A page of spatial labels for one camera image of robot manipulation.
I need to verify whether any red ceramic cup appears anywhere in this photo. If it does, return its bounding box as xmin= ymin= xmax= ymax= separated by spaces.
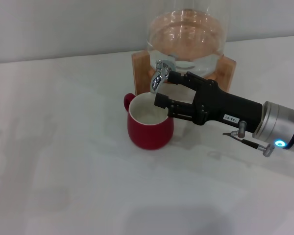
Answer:
xmin=123 ymin=92 xmax=174 ymax=150

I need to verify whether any black cable with metal plugs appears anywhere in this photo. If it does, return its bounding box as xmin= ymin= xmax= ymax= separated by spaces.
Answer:
xmin=222 ymin=121 xmax=275 ymax=157

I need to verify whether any wooden dispenser stand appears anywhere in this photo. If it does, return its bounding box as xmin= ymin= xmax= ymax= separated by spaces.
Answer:
xmin=131 ymin=50 xmax=237 ymax=96

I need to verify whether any chrome faucet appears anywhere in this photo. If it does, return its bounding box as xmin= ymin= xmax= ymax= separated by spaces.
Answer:
xmin=150 ymin=59 xmax=175 ymax=94

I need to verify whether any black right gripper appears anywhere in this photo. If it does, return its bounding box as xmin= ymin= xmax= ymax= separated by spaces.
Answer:
xmin=153 ymin=71 xmax=263 ymax=135

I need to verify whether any glass water dispenser jar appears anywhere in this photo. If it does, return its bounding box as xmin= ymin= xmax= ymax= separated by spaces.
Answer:
xmin=146 ymin=0 xmax=228 ymax=81

